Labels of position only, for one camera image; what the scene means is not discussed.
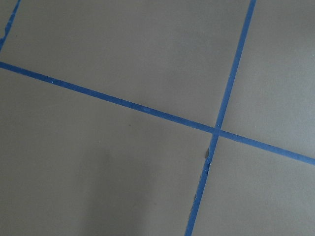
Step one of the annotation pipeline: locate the crossing blue tape strip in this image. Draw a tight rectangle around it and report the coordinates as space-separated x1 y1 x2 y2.
0 62 315 165

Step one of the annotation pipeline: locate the long blue tape strip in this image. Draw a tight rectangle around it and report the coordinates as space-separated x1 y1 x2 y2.
184 0 256 236

